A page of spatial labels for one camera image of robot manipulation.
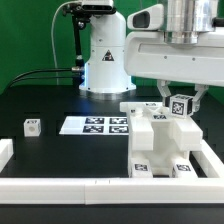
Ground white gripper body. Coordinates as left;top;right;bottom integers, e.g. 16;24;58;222
124;28;224;87

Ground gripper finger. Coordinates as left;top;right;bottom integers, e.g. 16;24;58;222
157;80;171;105
192;84;209;112

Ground small white cube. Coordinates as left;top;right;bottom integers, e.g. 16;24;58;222
169;94;193;118

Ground white chair side frame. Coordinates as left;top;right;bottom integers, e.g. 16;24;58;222
120;102;203;152

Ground white chair seat block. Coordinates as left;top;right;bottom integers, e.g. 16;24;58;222
147;122;189;176

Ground white cube nut with tag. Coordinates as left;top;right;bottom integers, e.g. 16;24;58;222
24;119;41;137

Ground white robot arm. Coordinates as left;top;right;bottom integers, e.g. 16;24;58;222
82;0;224;112

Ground white flat chair panel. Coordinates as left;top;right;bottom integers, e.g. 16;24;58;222
59;116;129;135

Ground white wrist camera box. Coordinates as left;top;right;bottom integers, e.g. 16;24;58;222
127;4;164;31

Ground white border fence frame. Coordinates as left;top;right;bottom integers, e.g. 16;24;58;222
0;136;224;205

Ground black cables at base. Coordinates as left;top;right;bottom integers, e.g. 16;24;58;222
3;66;86;94

